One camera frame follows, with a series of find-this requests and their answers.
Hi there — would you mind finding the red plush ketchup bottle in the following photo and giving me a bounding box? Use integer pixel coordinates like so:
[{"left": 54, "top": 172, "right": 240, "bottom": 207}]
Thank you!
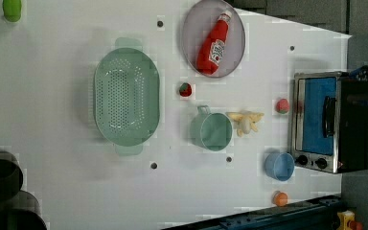
[{"left": 195, "top": 11, "right": 232, "bottom": 75}]

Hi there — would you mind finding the black silver toaster oven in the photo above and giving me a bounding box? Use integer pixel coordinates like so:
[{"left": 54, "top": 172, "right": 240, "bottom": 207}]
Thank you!
[{"left": 290, "top": 72, "right": 368, "bottom": 174}]

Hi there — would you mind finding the green cylinder object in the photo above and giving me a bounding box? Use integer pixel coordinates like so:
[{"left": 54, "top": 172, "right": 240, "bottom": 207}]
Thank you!
[{"left": 2, "top": 0, "right": 22, "bottom": 22}]

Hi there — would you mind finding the orange plush fruit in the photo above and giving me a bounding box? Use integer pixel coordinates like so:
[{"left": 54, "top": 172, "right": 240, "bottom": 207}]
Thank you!
[{"left": 272, "top": 191, "right": 288, "bottom": 207}]

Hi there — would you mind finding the dark red plush strawberry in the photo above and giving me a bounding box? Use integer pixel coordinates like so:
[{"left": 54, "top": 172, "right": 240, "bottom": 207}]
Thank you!
[{"left": 179, "top": 82, "right": 193, "bottom": 97}]

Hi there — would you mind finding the blue plastic cup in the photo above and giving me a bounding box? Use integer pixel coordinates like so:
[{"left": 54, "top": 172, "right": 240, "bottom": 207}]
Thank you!
[{"left": 264, "top": 152, "right": 295, "bottom": 181}]

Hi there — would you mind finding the yellow toy object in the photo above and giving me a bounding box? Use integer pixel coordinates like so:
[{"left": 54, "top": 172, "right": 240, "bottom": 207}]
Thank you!
[{"left": 337, "top": 210, "right": 363, "bottom": 230}]

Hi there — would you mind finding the yellow plush peeled banana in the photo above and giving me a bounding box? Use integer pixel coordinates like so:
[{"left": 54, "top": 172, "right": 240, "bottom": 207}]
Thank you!
[{"left": 226, "top": 111, "right": 264, "bottom": 137}]

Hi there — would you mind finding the grey round plate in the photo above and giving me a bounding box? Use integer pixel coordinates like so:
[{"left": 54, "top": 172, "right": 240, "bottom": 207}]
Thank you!
[{"left": 181, "top": 0, "right": 245, "bottom": 78}]

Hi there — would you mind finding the green plastic colander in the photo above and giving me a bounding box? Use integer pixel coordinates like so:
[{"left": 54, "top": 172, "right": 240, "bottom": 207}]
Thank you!
[{"left": 93, "top": 37, "right": 160, "bottom": 156}]

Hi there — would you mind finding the pink plush strawberry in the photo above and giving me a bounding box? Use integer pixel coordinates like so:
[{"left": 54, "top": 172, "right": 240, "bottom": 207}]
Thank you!
[{"left": 275, "top": 99, "right": 289, "bottom": 114}]

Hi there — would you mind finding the green metal cup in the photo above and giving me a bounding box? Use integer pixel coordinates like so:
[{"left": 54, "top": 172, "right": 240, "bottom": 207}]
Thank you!
[{"left": 189, "top": 105, "right": 233, "bottom": 151}]

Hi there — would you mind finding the black cylinder robot base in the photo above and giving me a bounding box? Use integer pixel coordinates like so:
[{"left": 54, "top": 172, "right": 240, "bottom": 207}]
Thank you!
[{"left": 0, "top": 151, "right": 24, "bottom": 201}]

